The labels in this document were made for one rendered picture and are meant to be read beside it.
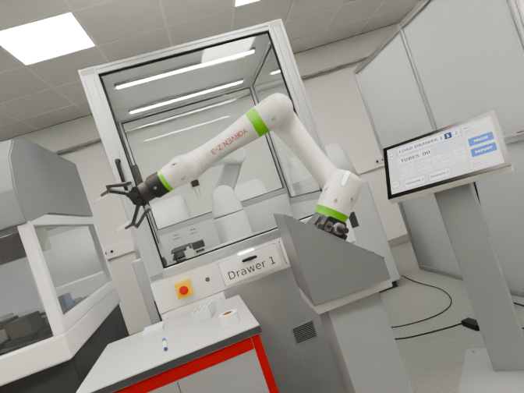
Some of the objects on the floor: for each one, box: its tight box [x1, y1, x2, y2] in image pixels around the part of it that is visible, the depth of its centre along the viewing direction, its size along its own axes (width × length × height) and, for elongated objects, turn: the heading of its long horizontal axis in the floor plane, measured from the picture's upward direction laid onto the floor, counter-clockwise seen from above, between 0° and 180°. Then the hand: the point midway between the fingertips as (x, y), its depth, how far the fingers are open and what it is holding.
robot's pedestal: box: [299, 279, 413, 393], centre depth 156 cm, size 30×30×76 cm
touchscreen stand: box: [434, 182, 524, 393], centre depth 190 cm, size 50×45×102 cm
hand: (107, 215), depth 160 cm, fingers open, 13 cm apart
